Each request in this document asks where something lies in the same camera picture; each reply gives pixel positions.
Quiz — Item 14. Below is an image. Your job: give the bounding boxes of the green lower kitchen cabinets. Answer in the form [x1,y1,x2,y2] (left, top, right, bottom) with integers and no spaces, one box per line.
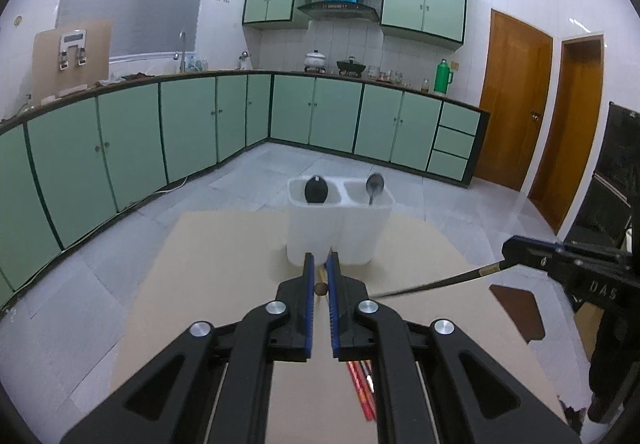
[0,70,490,310]

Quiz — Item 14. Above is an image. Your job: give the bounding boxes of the silver spoon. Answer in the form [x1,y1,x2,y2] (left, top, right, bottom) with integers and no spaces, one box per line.
[366,173,386,206]

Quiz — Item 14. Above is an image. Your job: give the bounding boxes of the black chopstick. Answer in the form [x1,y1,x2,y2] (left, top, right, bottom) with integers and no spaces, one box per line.
[372,263,502,299]

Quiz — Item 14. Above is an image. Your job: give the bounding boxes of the cardboard panel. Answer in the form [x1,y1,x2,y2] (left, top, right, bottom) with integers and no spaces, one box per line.
[32,20,115,101]

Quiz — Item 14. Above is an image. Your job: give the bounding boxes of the green thermos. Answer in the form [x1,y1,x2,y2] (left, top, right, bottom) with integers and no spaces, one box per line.
[433,59,455,96]

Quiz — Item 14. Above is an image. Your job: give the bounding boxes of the brown stool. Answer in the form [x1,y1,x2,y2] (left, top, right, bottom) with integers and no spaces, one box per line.
[489,284,546,344]

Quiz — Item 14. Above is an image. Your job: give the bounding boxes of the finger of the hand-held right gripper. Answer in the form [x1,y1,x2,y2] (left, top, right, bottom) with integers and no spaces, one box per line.
[509,235,568,252]
[501,240,556,271]

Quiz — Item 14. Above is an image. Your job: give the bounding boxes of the black wok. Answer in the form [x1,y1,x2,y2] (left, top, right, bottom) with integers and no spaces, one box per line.
[336,57,367,76]

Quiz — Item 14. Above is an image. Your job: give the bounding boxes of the white wall device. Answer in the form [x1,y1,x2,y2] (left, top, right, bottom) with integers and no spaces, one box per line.
[58,30,88,71]

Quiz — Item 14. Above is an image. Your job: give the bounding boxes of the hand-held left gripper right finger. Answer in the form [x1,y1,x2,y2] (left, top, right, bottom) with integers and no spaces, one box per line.
[325,251,583,444]

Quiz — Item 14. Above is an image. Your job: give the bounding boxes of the black shelf rack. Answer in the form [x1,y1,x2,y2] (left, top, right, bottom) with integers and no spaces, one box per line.
[562,102,640,265]

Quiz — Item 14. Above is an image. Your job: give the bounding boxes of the open wooden door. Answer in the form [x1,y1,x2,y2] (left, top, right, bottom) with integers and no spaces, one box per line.
[528,37,605,235]

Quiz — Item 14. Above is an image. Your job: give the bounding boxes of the black spoon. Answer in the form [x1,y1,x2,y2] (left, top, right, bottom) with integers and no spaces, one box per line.
[305,175,329,205]

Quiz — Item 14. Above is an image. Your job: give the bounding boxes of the white utensil holder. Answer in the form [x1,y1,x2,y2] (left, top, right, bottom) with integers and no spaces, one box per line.
[286,177,394,266]

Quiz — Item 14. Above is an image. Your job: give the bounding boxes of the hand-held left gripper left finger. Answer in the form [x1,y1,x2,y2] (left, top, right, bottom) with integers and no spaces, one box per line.
[60,251,317,444]

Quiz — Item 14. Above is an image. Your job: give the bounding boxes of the black range hood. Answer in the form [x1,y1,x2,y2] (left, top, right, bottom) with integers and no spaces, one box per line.
[296,0,379,22]

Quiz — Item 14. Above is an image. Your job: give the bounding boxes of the closed wooden door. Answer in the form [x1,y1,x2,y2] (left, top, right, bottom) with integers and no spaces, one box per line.
[474,8,554,191]

